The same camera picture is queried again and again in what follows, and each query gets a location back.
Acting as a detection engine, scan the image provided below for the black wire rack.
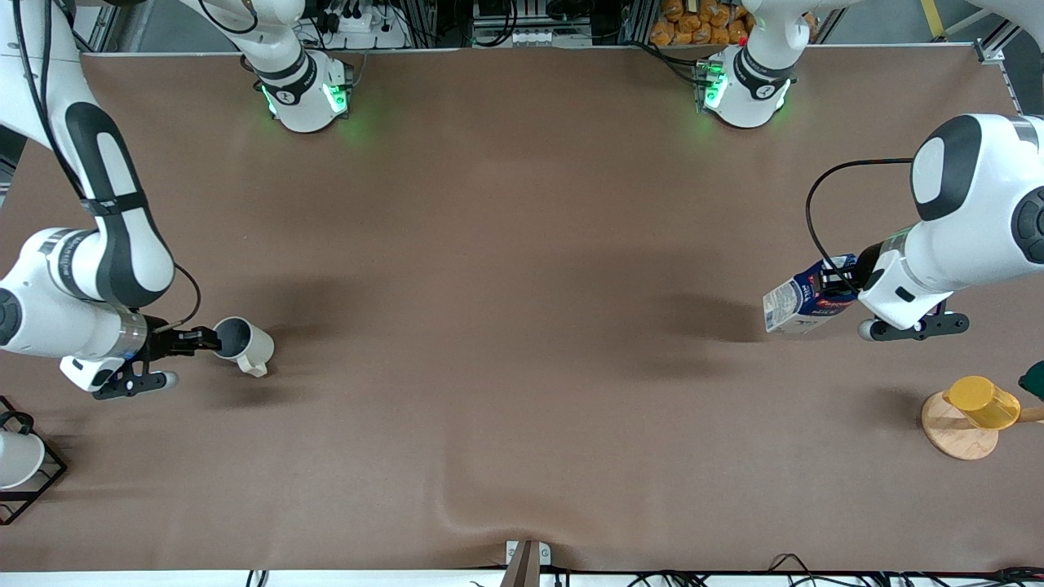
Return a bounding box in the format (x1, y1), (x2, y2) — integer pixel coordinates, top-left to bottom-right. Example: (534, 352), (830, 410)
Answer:
(0, 396), (69, 527)

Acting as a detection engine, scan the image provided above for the wooden mug stand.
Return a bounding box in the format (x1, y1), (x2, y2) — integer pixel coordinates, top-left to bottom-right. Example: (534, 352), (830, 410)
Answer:
(921, 391), (1044, 462)

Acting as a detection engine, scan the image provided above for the cream ceramic mug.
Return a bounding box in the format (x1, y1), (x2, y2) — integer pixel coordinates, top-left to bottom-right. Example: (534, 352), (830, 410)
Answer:
(212, 316), (276, 379)

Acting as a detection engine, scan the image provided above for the white bowl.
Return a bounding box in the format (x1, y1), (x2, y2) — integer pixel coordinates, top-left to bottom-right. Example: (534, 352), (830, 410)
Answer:
(0, 430), (46, 491)

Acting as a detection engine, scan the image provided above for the yellow plastic cup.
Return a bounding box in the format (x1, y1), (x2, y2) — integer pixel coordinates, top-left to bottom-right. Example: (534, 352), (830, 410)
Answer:
(943, 375), (1023, 431)

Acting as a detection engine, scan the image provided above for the blue milk carton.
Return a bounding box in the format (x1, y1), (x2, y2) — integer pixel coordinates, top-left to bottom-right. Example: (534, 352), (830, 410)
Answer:
(762, 254), (862, 336)

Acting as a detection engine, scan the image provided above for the metal table edge bracket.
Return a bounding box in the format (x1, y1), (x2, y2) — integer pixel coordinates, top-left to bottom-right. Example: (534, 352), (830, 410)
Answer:
(500, 540), (552, 587)

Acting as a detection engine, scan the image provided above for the orange snack packets pile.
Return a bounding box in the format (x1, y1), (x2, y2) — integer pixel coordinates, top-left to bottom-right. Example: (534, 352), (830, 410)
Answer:
(649, 0), (753, 47)

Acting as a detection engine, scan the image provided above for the white power strip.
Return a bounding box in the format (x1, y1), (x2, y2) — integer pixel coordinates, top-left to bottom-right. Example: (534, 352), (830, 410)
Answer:
(320, 0), (410, 51)

